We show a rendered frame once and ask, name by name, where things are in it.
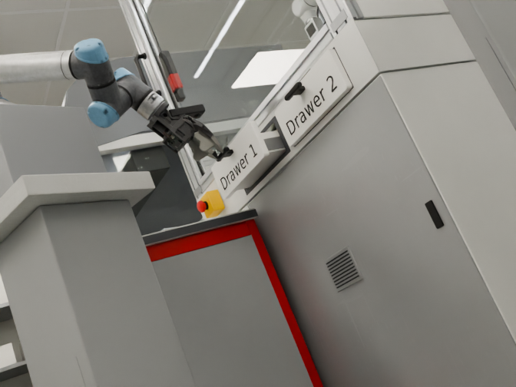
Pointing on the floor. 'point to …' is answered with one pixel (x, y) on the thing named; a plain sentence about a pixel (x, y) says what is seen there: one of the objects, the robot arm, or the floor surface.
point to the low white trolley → (229, 305)
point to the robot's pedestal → (86, 283)
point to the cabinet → (403, 235)
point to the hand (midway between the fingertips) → (218, 150)
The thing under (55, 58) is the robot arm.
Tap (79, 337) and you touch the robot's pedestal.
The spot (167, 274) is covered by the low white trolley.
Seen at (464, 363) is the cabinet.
